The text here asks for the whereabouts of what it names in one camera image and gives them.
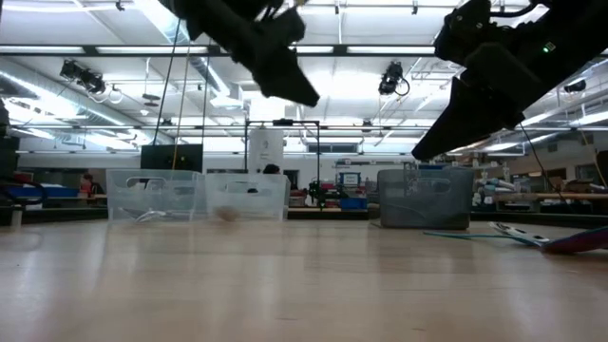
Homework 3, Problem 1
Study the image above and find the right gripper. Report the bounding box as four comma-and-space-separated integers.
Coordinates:
410, 9, 590, 162

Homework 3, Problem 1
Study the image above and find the black ceiling camera with cable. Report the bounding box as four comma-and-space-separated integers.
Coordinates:
378, 61, 410, 98

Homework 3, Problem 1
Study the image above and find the dark grey plastic bin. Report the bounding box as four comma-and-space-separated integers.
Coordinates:
377, 168, 475, 231

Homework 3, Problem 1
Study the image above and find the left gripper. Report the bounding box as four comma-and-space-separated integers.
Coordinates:
184, 0, 321, 108

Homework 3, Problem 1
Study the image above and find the white cylinder tank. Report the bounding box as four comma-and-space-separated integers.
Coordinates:
247, 127, 285, 175

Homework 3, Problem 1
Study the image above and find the small blue storage bin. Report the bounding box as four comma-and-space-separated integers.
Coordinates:
339, 197, 369, 211

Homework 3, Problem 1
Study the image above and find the overhead light bar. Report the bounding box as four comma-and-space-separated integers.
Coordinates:
0, 45, 436, 58

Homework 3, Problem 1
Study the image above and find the clear plastic bin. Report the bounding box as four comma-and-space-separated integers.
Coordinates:
105, 169, 206, 223
204, 173, 291, 222

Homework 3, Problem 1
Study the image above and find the black hanging cable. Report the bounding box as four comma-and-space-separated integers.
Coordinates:
200, 40, 213, 146
151, 18, 182, 146

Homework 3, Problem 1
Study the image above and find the black monitor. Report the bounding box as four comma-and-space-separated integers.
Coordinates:
141, 143, 204, 172

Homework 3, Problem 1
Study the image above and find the long blue bin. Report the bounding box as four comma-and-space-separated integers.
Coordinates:
9, 185, 80, 199

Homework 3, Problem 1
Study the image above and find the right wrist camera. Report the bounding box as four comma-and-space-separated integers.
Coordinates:
434, 0, 493, 63

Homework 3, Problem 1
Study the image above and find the black table frame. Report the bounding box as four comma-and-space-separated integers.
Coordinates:
0, 204, 608, 229

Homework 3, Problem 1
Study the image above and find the black ceiling light cluster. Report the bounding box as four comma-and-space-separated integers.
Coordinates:
59, 59, 106, 95

